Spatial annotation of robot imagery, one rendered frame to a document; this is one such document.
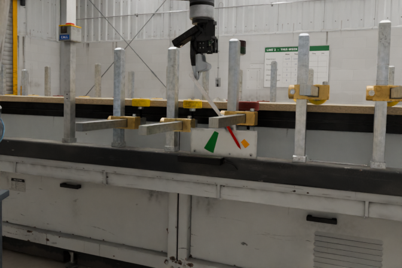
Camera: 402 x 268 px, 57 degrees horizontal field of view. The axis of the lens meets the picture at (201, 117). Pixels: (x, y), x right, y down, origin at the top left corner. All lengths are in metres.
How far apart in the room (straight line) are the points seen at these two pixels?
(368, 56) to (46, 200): 7.32
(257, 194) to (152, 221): 0.65
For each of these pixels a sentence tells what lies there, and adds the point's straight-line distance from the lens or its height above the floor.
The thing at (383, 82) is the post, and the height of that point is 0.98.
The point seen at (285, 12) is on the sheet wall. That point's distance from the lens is 8.91.
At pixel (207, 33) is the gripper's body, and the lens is 1.36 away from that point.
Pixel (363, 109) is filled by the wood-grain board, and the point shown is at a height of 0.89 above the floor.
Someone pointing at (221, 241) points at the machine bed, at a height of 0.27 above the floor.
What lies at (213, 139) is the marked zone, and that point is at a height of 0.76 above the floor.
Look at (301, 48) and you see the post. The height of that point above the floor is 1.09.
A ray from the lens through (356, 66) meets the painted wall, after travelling 8.53.
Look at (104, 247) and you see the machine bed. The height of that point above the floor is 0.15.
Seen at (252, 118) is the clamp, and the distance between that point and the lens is 1.36.
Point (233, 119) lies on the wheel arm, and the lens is 1.22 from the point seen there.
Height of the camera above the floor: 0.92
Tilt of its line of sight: 3 degrees down
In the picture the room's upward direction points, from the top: 1 degrees clockwise
